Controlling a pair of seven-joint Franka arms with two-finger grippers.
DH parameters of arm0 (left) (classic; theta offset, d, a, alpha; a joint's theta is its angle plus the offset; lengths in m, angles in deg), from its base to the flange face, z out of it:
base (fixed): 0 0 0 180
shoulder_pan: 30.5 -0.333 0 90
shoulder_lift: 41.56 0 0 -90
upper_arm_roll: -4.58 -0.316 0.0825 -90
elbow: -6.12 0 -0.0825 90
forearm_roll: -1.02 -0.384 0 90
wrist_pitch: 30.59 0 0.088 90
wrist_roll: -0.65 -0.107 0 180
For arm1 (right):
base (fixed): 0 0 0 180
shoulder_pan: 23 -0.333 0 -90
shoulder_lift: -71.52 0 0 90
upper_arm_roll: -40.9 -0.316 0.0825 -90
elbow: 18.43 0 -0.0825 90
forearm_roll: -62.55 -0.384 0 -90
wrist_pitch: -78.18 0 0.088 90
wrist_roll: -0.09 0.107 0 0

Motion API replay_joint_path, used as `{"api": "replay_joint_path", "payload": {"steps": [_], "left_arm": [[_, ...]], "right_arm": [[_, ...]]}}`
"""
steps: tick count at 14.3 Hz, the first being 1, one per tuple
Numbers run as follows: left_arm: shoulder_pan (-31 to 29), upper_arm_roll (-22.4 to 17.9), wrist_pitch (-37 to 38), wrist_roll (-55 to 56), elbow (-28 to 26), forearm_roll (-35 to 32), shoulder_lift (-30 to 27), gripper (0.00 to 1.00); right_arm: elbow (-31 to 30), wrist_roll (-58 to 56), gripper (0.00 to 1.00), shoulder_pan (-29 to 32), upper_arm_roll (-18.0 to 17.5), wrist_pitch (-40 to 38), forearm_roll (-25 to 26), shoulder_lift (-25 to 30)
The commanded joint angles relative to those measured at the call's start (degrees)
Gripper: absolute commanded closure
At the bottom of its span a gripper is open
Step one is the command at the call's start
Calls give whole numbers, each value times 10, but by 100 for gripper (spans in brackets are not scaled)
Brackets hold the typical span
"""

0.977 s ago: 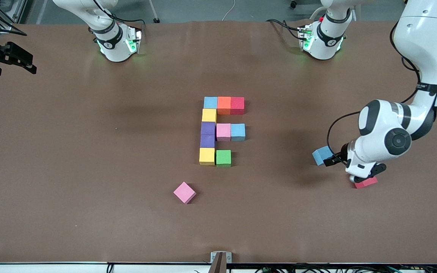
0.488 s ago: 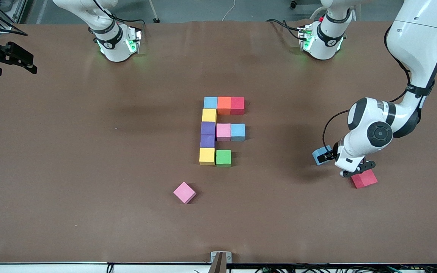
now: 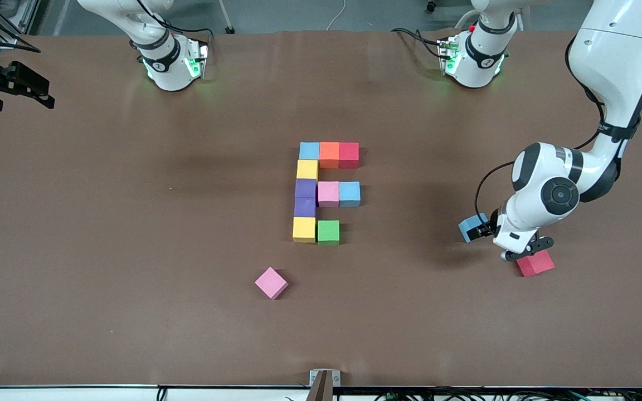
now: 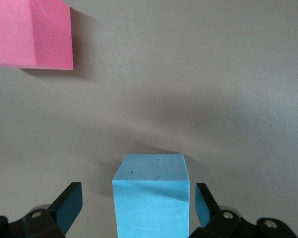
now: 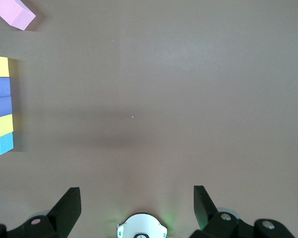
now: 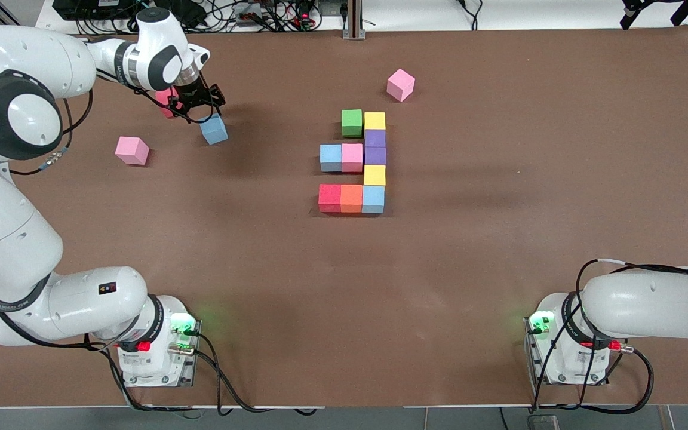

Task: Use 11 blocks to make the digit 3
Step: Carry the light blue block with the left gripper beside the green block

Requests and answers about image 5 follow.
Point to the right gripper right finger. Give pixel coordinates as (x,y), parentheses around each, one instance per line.
(226,229)

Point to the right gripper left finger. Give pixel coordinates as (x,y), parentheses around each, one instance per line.
(52,225)

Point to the blue foam cube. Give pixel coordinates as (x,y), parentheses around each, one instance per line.
(0,145)

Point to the purple foam cube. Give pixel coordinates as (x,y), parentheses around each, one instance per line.
(0,106)
(0,86)

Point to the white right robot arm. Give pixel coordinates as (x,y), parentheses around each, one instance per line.
(141,226)

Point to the brown table cover mat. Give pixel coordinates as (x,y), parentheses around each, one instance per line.
(188,99)

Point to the pink foam cube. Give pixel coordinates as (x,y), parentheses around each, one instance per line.
(12,12)

